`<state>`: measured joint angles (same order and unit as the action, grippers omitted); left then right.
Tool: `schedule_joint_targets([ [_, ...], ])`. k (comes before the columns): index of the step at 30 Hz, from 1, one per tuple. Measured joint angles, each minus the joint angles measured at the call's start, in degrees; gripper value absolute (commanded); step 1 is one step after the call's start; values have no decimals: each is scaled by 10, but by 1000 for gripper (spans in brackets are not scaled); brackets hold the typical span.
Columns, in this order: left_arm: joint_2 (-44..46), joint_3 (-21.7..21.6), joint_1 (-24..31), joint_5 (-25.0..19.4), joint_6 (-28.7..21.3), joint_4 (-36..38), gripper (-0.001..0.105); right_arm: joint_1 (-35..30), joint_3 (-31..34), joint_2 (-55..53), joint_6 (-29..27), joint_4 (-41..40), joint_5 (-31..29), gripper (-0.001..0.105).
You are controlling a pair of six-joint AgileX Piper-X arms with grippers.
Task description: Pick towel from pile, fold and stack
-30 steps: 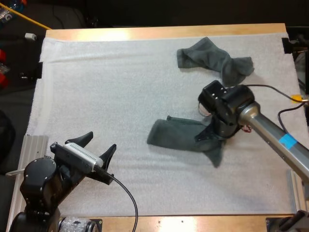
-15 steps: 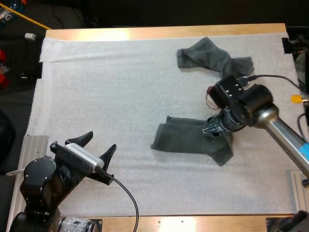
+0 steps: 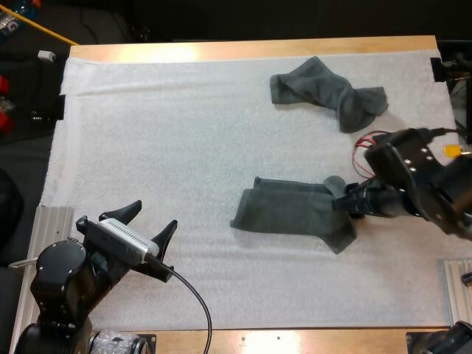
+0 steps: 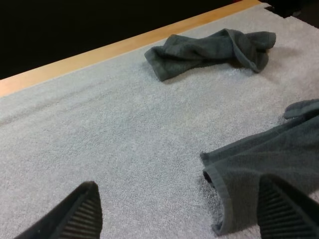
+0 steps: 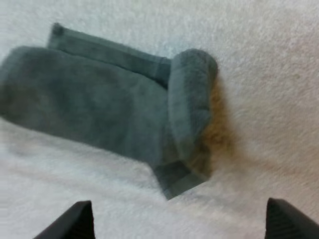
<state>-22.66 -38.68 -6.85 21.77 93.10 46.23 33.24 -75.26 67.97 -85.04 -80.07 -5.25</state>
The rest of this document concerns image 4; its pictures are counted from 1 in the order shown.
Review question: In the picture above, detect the crumpled grey-green towel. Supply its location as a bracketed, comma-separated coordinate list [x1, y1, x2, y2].
[144, 28, 277, 82]

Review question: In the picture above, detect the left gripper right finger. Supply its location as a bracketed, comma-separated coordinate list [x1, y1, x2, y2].
[256, 173, 319, 239]

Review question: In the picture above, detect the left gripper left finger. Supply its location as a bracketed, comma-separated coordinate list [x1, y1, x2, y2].
[14, 181, 103, 239]

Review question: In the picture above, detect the dark clamp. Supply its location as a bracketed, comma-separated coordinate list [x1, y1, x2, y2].
[264, 0, 319, 18]

